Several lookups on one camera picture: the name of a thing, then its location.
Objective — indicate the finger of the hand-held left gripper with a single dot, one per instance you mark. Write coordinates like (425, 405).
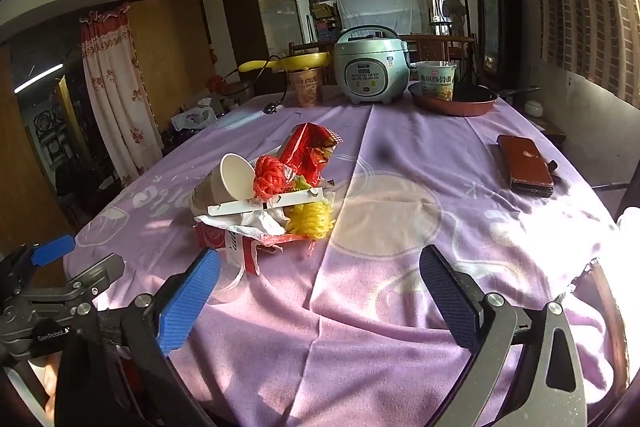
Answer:
(92, 274)
(52, 249)

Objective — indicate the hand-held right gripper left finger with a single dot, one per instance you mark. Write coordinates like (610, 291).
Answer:
(187, 302)

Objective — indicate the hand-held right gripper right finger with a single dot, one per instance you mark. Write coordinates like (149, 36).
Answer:
(450, 302)

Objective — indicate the red and white carton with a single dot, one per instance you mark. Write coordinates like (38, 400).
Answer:
(220, 239)

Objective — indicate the white tissue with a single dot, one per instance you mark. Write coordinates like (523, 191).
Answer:
(260, 222)

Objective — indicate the red snack bag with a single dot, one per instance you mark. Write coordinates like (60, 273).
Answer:
(305, 147)

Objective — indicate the person's left hand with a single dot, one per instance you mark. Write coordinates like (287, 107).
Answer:
(51, 382)

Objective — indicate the clear plastic cup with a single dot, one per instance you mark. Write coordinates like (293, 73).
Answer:
(230, 279)

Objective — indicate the white plastic strip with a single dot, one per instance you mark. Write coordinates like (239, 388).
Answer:
(240, 207)

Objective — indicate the white paper cup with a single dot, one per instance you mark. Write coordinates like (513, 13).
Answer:
(225, 187)

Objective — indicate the purple printed tablecloth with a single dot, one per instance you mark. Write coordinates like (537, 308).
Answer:
(400, 187)

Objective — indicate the yellow plastic mesh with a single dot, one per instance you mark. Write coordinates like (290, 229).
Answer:
(310, 219)

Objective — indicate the red plastic mesh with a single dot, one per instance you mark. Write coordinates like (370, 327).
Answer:
(270, 174)

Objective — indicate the brown leather phone case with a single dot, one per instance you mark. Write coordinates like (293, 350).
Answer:
(525, 162)

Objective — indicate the yellow green wrapper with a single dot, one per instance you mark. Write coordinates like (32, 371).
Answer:
(301, 183)

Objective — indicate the white floral curtain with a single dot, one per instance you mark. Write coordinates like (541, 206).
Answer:
(115, 97)

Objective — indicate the white plastic bag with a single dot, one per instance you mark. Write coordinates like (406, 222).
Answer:
(192, 117)

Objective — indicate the red frying pan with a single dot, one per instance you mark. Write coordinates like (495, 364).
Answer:
(475, 105)

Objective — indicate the small white container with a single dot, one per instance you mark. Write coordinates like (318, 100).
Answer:
(534, 108)

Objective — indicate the green instant noodle cup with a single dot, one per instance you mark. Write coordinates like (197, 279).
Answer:
(436, 82)

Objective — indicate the red plastic bag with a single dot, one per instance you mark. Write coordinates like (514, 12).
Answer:
(216, 83)

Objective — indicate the wooden partition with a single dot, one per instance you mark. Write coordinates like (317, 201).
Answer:
(165, 57)

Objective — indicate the brown instant noodle cup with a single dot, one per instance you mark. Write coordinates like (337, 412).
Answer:
(306, 89)

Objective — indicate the pale green rice cooker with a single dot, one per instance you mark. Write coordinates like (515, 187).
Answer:
(370, 67)

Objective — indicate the wooden chair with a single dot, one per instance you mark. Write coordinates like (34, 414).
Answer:
(440, 44)

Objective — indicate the dark framed mirror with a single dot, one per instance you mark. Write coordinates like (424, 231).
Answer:
(492, 7)

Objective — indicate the white hanging sheet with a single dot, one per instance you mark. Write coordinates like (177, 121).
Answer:
(380, 7)

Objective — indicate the brown glass door cabinet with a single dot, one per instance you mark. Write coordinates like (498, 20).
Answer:
(270, 7)

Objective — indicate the cluttered shelf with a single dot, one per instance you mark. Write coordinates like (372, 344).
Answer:
(322, 14)

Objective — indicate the brick pattern curtain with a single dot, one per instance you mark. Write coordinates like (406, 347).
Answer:
(585, 7)

